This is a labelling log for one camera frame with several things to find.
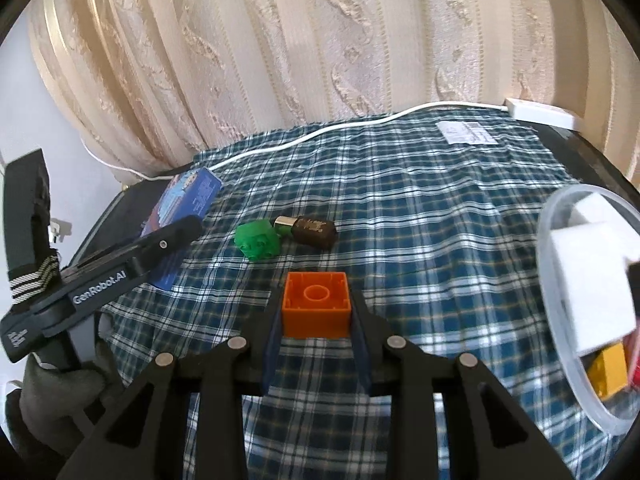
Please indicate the white wall plug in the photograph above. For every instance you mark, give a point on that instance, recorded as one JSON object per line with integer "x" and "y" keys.
{"x": 58, "y": 230}

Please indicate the orange toy brick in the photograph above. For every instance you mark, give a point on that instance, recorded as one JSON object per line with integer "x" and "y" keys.
{"x": 316, "y": 305}

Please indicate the red card box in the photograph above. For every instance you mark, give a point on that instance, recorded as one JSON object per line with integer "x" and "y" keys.
{"x": 631, "y": 347}

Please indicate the clear plastic bowl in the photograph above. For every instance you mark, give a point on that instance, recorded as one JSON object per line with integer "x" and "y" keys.
{"x": 616, "y": 415}

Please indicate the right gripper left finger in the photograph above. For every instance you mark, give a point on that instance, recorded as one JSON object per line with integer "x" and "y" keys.
{"x": 143, "y": 435}

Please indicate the beige patterned curtain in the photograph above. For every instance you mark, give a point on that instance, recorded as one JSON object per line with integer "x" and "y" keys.
{"x": 150, "y": 83}

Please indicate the white power strip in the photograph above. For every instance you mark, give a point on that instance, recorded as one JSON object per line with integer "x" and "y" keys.
{"x": 543, "y": 114}

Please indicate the gloved left hand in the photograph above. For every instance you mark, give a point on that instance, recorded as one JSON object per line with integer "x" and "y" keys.
{"x": 46, "y": 414}

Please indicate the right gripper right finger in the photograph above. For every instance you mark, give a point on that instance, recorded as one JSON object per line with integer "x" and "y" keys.
{"x": 489, "y": 435}

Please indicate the plaid blue tablecloth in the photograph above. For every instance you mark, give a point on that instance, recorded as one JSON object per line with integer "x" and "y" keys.
{"x": 439, "y": 237}

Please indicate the white paper label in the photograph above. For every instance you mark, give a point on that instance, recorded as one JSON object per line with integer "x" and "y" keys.
{"x": 471, "y": 133}

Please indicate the white foam block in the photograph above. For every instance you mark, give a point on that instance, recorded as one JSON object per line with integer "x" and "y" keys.
{"x": 592, "y": 255}

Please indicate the green toy brick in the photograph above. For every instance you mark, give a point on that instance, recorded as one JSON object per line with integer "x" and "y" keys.
{"x": 257, "y": 240}

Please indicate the blue card box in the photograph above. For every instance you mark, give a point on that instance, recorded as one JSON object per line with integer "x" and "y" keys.
{"x": 190, "y": 194}

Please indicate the brown small bottle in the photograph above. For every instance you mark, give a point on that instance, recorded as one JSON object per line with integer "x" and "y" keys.
{"x": 317, "y": 233}

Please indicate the yellow toy brick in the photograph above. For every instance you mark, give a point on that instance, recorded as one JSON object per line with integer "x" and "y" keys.
{"x": 608, "y": 372}

